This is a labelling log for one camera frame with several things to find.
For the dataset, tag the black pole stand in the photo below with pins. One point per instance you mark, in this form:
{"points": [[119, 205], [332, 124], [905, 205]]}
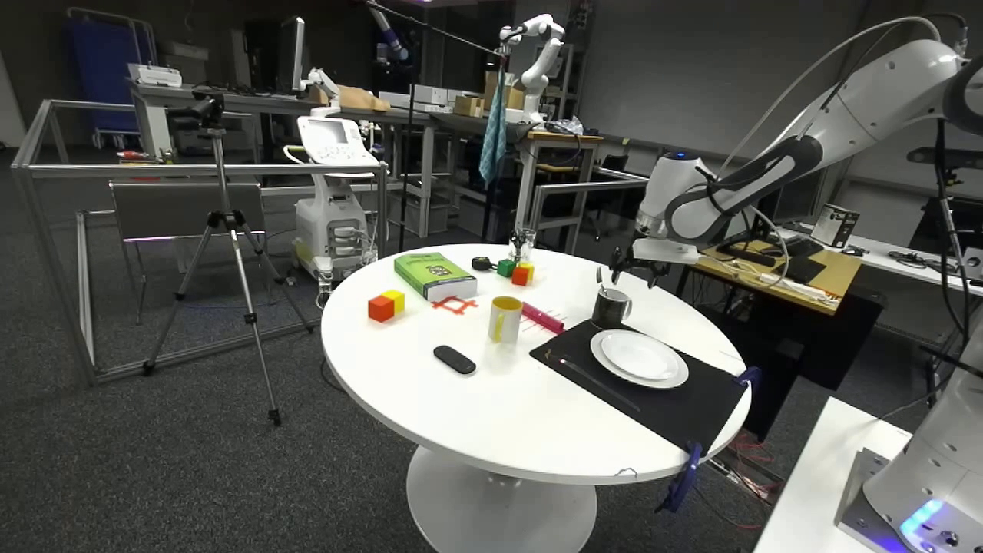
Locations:
{"points": [[937, 154]]}

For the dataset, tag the small black puck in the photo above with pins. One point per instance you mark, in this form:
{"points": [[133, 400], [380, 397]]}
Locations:
{"points": [[480, 263]]}

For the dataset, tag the black placemat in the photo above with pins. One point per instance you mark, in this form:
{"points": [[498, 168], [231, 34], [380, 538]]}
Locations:
{"points": [[696, 410]]}

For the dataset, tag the white round plate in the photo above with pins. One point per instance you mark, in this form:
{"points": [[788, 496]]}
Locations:
{"points": [[641, 357]]}

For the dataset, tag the green block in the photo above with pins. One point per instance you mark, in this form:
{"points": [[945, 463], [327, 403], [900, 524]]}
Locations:
{"points": [[504, 268]]}

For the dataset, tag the white cart machine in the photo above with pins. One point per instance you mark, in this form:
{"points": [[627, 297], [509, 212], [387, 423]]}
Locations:
{"points": [[332, 232]]}

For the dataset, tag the white leg workbench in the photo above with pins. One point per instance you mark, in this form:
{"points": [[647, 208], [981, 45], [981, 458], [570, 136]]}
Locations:
{"points": [[556, 136]]}

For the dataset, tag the cardboard box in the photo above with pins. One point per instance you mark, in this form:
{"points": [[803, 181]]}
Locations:
{"points": [[362, 99]]}

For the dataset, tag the wooden desk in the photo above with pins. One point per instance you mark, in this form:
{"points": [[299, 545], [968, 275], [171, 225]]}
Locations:
{"points": [[818, 278]]}

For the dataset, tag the clear glass with pens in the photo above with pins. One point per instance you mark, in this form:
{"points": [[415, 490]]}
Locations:
{"points": [[524, 249]]}

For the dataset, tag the red cube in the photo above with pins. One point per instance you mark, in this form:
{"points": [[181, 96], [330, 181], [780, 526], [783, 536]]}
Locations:
{"points": [[524, 278]]}

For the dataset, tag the orange-red small block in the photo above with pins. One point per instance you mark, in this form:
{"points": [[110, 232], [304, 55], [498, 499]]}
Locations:
{"points": [[380, 310]]}

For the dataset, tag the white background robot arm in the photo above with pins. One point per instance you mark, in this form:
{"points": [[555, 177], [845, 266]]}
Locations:
{"points": [[542, 64]]}

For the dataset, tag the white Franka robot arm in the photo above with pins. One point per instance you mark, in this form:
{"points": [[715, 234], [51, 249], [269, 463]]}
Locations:
{"points": [[871, 104]]}

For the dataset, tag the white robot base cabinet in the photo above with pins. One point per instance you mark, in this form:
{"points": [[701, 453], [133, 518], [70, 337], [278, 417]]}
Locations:
{"points": [[810, 481]]}

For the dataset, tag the blue tape strip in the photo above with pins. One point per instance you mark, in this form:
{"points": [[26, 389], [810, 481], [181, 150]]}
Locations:
{"points": [[680, 486], [751, 378]]}

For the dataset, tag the black camera tripod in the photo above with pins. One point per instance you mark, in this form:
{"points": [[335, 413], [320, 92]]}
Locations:
{"points": [[228, 220]]}

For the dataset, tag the yellow and white mug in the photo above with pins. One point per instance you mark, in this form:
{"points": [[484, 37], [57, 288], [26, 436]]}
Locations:
{"points": [[504, 325]]}

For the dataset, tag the yellow small block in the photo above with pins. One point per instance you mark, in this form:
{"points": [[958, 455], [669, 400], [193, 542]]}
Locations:
{"points": [[396, 300]]}

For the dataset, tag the green book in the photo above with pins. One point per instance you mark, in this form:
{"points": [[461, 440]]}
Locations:
{"points": [[430, 272]]}

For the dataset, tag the white round table pedestal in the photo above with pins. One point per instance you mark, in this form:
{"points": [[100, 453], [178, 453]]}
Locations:
{"points": [[491, 510]]}

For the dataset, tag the black camera on tripod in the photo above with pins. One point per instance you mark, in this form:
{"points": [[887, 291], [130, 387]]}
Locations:
{"points": [[209, 111]]}

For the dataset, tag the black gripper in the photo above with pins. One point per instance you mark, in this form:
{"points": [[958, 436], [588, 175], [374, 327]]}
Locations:
{"points": [[627, 272]]}

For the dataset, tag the teal hanging cloth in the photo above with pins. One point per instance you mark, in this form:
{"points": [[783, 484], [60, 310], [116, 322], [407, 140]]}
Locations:
{"points": [[491, 142]]}

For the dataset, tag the aluminium frame railing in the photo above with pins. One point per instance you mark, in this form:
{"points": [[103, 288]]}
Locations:
{"points": [[153, 172]]}

